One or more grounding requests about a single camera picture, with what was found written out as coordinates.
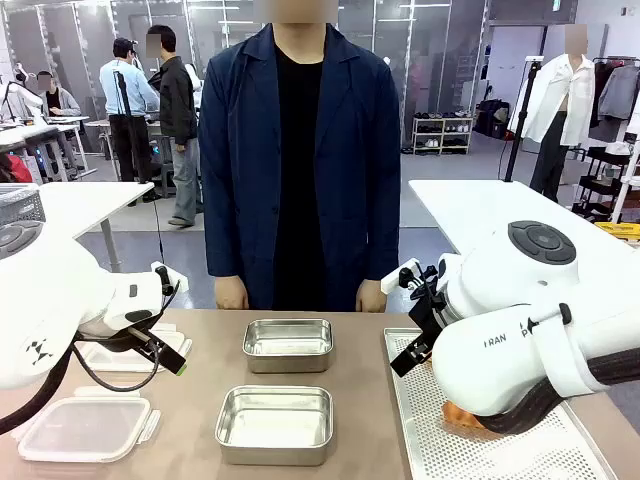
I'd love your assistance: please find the mannequin in white shirt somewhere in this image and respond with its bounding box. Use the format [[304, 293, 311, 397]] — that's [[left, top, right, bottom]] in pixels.
[[508, 23, 597, 204]]

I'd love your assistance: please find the person's left hand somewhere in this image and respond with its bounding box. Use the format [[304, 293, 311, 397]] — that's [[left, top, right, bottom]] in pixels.
[[355, 277, 388, 314]]

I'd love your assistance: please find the grey plastic basket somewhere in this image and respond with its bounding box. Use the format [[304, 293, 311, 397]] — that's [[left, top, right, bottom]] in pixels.
[[0, 183, 47, 226]]

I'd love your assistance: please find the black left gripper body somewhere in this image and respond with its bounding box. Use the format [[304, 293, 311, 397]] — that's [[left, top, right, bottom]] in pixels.
[[115, 324, 164, 357]]

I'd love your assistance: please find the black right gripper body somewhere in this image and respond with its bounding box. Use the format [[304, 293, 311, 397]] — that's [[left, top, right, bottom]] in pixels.
[[405, 264, 449, 347]]

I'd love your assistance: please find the stainless steel rectangular container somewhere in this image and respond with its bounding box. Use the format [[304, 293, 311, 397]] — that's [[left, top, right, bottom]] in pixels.
[[214, 384, 335, 467], [242, 318, 334, 375]]

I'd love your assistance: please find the black left arm cable sleeve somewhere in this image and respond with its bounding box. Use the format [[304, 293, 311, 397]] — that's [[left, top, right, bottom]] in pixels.
[[0, 335, 169, 437]]

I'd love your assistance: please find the white table with grey leg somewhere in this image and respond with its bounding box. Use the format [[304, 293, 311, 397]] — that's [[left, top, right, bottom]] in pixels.
[[0, 180, 156, 274]]

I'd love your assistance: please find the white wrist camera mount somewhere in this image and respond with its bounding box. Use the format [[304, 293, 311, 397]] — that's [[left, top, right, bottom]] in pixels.
[[150, 260, 189, 294], [380, 258, 422, 297]]

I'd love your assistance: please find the black tripod with white head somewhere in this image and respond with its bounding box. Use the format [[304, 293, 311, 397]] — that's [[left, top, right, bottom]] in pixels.
[[502, 56, 545, 183]]

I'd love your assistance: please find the person's right navy-sleeved forearm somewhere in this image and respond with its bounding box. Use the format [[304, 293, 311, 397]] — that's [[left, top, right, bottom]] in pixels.
[[201, 184, 247, 281]]

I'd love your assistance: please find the red fabric bag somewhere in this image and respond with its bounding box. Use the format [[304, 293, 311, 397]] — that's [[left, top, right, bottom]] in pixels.
[[0, 152, 34, 184]]

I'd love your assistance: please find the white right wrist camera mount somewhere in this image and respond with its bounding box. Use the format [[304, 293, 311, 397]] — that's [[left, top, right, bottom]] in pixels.
[[380, 258, 422, 297]]

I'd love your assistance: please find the white shoe rack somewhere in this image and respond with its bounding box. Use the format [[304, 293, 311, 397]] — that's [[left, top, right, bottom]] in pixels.
[[411, 114, 476, 157]]

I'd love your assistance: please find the black utility cart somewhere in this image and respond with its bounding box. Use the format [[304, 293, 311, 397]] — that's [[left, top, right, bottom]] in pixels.
[[571, 142, 640, 224]]

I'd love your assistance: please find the clear plastic clip lid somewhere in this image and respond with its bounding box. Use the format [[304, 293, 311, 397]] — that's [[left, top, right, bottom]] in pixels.
[[17, 386, 163, 464], [74, 322, 194, 375]]

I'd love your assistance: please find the perforated metal baking tray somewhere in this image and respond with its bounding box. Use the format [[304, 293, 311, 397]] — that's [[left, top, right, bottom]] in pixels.
[[383, 326, 620, 480]]

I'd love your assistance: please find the large white side table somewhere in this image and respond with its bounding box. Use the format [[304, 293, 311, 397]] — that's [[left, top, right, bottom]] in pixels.
[[408, 178, 640, 262]]

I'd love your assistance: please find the thin black camera tripod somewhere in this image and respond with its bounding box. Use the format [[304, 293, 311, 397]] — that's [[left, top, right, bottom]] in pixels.
[[112, 69, 154, 185]]

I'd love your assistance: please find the black luggage bag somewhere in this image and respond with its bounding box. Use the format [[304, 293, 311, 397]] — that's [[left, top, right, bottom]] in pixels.
[[473, 98, 512, 141]]

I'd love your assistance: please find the clothes rack with garments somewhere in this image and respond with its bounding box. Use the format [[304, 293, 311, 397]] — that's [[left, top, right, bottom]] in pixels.
[[589, 55, 640, 144]]

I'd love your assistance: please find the black right arm cable sleeve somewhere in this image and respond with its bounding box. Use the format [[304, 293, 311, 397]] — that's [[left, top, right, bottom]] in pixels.
[[478, 346, 640, 437]]

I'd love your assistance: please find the man in light blue shirt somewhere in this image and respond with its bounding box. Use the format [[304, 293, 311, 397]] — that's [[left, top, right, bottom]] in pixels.
[[98, 36, 161, 184]]

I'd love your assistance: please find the man in dark jacket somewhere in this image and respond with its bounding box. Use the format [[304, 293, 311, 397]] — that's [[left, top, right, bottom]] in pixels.
[[145, 23, 205, 228]]

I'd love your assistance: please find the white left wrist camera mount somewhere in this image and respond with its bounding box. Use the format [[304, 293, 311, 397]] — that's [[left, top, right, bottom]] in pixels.
[[150, 260, 189, 294]]

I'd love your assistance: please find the person's right hand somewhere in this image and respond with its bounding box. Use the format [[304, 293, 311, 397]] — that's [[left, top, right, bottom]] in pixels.
[[214, 276, 251, 312]]

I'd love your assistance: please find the black arm cable sleeve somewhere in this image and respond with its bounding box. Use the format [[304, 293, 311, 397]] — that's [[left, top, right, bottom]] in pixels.
[[0, 335, 169, 437], [478, 346, 640, 437]]

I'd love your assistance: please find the white background desk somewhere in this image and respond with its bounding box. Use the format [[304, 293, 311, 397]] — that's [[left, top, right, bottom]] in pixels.
[[0, 115, 99, 182]]

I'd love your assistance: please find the grey step stool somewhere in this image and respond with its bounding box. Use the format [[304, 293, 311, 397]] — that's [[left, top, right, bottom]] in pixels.
[[151, 160, 177, 199]]

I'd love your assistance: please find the person in navy coat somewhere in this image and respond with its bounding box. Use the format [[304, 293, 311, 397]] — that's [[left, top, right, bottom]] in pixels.
[[197, 0, 403, 313]]

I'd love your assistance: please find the yellow plastic crate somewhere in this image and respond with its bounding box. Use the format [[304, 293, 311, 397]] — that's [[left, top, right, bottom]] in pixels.
[[593, 221, 640, 247]]

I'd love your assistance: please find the seated person in grey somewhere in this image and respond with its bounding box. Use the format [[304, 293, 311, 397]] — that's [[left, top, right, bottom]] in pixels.
[[34, 70, 83, 119]]

